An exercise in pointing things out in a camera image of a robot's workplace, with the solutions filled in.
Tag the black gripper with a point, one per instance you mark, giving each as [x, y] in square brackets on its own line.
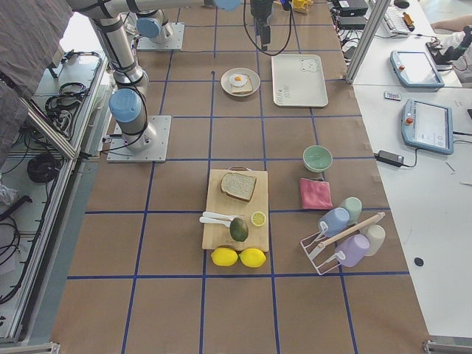
[261, 8]

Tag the white round plate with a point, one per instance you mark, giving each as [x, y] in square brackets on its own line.
[254, 77]

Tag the bread slice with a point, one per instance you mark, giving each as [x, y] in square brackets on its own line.
[239, 186]

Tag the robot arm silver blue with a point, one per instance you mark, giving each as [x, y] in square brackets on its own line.
[128, 103]
[158, 17]

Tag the yellow mug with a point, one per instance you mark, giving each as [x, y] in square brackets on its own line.
[301, 6]

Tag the fried egg toy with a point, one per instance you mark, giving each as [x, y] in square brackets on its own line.
[238, 80]

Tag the toast slice under egg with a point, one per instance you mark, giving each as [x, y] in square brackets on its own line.
[243, 90]

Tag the white bear tray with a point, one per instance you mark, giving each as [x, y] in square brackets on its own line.
[298, 81]

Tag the white keyboard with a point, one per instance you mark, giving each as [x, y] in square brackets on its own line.
[393, 22]

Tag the green ceramic bowl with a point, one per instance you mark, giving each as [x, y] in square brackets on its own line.
[317, 158]

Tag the upper teach pendant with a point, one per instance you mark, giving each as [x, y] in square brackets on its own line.
[415, 70]

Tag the teach pendant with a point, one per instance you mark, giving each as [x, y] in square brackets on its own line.
[427, 126]
[415, 70]

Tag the pink cloth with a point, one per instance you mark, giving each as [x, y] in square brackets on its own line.
[315, 194]

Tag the black power adapter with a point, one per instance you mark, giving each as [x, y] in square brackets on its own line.
[392, 159]

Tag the wooden cutting board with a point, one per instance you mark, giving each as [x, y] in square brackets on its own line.
[217, 235]

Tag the lower teach pendant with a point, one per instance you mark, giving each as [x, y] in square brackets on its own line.
[427, 126]

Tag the half lemon slice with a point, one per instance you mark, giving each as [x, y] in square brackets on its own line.
[258, 218]

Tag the white plastic knife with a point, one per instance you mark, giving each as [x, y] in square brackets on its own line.
[219, 216]

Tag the green plastic cup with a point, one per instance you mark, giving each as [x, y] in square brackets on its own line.
[353, 205]

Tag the white plastic fork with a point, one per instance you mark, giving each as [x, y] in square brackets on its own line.
[214, 221]

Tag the blue plastic cup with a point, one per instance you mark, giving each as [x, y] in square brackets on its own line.
[333, 222]

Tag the green avocado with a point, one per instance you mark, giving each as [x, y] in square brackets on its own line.
[239, 230]

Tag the right yellow lemon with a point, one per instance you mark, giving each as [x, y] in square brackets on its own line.
[252, 257]

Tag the yellow lemon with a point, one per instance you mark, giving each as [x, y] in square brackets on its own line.
[252, 257]
[224, 257]

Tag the left yellow lemon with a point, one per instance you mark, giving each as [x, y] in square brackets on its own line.
[224, 257]

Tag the white plastic cup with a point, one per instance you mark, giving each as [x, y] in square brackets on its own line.
[376, 236]

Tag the purple plastic cup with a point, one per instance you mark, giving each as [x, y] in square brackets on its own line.
[352, 250]

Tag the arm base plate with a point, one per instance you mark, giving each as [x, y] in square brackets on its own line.
[150, 147]
[161, 38]

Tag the aluminium frame post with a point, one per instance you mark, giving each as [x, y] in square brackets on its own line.
[369, 32]

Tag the white wire cup rack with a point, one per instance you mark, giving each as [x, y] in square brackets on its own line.
[321, 250]

